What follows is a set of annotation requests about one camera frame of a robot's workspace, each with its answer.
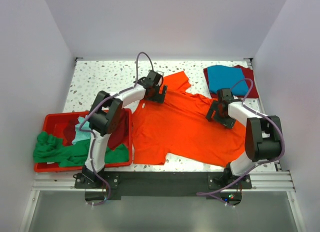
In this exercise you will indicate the folded dark red t shirt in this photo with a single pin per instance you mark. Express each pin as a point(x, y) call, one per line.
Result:
point(249, 78)

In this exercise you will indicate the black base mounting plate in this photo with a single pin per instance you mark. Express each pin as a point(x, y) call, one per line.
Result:
point(163, 184)

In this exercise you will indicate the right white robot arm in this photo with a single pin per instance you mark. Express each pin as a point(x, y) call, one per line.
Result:
point(263, 139)

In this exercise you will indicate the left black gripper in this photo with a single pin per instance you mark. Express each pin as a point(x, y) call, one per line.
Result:
point(157, 96)

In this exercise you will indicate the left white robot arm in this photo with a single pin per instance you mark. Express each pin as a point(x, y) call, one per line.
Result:
point(104, 117)

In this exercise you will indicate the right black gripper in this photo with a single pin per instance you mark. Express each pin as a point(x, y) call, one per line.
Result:
point(219, 118)

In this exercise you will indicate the light blue t shirt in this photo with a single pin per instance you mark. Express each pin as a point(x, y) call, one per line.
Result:
point(81, 134)

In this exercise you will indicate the green t shirt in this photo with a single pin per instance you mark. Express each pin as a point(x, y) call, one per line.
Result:
point(50, 148)

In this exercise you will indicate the orange t shirt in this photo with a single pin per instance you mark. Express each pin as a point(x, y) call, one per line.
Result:
point(179, 126)

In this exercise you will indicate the folded blue t shirt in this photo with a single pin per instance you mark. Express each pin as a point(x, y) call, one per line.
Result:
point(225, 77)

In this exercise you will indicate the red plastic bin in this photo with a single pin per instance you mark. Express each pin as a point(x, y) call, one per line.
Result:
point(55, 123)

